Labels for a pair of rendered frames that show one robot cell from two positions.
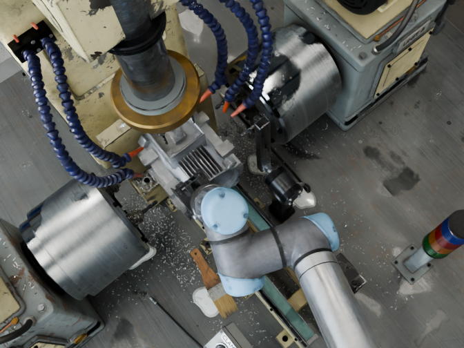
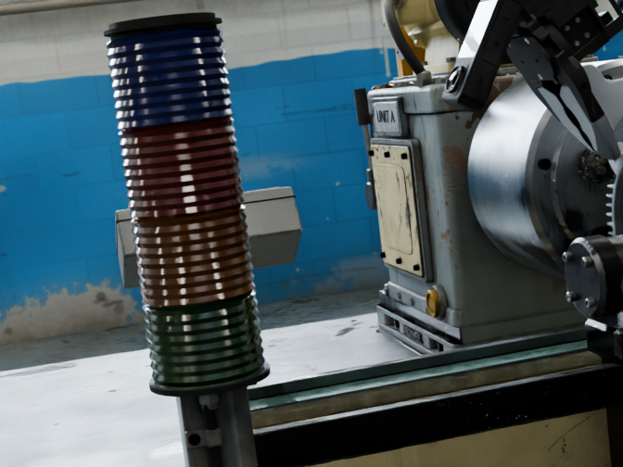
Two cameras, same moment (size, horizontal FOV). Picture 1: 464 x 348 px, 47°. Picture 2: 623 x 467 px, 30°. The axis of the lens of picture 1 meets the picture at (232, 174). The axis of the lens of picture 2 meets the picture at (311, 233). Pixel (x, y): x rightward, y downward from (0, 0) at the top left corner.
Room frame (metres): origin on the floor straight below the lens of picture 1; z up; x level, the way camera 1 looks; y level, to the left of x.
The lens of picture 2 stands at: (0.42, -0.98, 1.18)
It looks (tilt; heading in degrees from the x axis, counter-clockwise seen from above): 7 degrees down; 106
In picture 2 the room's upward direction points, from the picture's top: 7 degrees counter-clockwise
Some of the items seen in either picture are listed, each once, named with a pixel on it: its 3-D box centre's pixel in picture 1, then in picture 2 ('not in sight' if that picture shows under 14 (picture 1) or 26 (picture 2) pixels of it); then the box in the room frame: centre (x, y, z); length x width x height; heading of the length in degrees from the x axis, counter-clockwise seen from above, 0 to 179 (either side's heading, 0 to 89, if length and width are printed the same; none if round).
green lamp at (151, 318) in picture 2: (439, 242); (204, 337); (0.20, -0.43, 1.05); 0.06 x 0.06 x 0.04
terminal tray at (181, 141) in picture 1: (174, 134); not in sight; (0.56, 0.12, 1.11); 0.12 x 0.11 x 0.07; 28
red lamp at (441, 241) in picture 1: (452, 233); (182, 167); (0.20, -0.43, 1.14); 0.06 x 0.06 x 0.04
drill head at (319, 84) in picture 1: (289, 79); not in sight; (0.68, -0.19, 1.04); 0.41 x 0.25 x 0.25; 119
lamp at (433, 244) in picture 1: (445, 238); (193, 253); (0.20, -0.43, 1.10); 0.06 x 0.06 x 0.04
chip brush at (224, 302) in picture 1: (212, 282); not in sight; (0.25, 0.11, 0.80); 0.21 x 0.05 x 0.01; 21
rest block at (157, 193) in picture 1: (151, 187); not in sight; (0.53, 0.23, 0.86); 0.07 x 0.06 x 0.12; 119
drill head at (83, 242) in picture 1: (70, 247); (575, 171); (0.35, 0.41, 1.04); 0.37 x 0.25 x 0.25; 119
